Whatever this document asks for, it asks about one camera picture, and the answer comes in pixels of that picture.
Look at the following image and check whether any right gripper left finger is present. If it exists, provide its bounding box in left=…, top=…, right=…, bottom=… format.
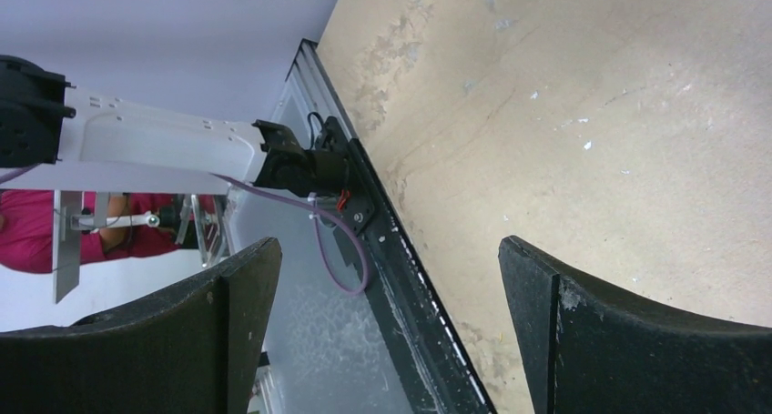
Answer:
left=1, top=237, right=282, bottom=413

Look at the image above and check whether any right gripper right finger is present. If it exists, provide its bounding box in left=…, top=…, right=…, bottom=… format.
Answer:
left=498, top=236, right=771, bottom=413

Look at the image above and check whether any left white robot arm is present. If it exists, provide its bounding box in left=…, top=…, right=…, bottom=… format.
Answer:
left=1, top=56, right=350, bottom=197

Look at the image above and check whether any person in red shirt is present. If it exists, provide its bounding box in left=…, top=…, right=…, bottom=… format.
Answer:
left=1, top=189, right=199, bottom=275

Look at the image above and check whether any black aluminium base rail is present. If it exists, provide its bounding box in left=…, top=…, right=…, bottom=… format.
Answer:
left=229, top=38, right=499, bottom=414

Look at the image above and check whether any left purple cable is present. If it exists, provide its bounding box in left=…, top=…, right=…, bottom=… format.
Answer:
left=0, top=164, right=370, bottom=297

